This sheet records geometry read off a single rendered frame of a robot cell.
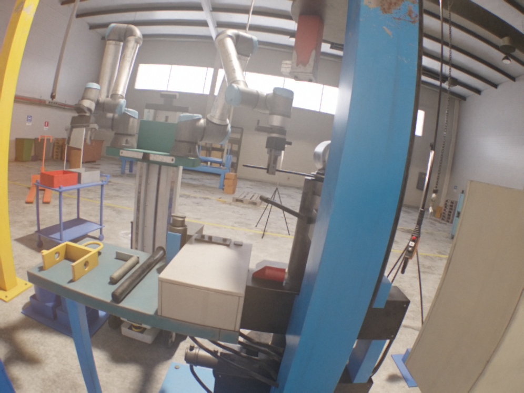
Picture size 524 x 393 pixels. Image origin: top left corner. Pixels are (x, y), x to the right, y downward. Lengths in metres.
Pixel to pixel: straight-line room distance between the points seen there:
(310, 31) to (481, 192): 1.07
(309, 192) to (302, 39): 0.70
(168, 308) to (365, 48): 0.88
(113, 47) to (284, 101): 1.27
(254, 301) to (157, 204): 1.28
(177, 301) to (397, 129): 0.74
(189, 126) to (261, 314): 1.17
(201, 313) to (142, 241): 1.51
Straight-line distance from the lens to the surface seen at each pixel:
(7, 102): 2.75
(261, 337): 1.67
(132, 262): 1.09
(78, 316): 1.30
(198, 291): 0.76
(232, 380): 1.34
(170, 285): 0.77
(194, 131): 1.75
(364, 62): 0.76
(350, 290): 0.80
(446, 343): 0.55
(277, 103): 1.12
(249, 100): 1.18
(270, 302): 1.05
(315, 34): 1.35
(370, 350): 1.30
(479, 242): 0.50
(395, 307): 1.20
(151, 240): 2.21
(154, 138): 2.00
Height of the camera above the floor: 1.55
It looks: 9 degrees down
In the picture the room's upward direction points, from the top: 9 degrees clockwise
